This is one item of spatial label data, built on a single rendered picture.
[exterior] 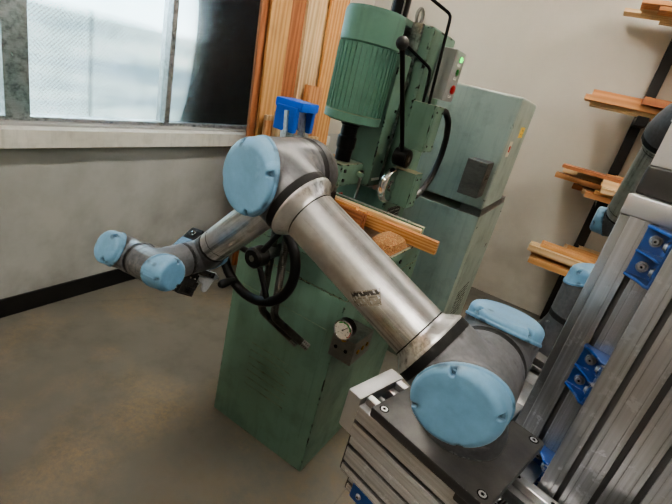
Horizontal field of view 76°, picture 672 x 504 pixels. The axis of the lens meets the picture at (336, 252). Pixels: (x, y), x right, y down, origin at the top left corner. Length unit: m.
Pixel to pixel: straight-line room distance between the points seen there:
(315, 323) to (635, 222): 0.91
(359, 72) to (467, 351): 0.93
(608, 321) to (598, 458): 0.22
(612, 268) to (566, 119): 2.69
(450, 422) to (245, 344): 1.14
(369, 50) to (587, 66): 2.38
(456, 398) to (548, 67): 3.13
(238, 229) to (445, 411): 0.54
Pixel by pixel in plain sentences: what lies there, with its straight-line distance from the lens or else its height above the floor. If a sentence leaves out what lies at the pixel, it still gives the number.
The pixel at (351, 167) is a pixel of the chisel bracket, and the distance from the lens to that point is 1.41.
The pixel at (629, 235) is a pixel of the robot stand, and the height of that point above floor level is 1.19.
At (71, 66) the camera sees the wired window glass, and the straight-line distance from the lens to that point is 2.31.
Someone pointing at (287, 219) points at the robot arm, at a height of 1.11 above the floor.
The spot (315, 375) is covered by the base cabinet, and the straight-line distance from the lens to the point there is 1.47.
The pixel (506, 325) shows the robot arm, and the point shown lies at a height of 1.05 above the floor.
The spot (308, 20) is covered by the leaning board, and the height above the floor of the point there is 1.59.
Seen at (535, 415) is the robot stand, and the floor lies 0.81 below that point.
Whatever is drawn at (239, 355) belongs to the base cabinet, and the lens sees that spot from 1.67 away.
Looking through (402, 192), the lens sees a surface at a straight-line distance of 1.49.
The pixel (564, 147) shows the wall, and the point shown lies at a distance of 3.49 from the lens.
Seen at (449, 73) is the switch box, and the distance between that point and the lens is 1.58.
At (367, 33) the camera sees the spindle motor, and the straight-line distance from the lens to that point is 1.32.
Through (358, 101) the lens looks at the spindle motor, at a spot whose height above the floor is 1.26.
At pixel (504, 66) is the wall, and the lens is 3.58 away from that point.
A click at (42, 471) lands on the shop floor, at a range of 1.76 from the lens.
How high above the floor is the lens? 1.31
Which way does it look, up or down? 22 degrees down
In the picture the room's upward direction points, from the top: 14 degrees clockwise
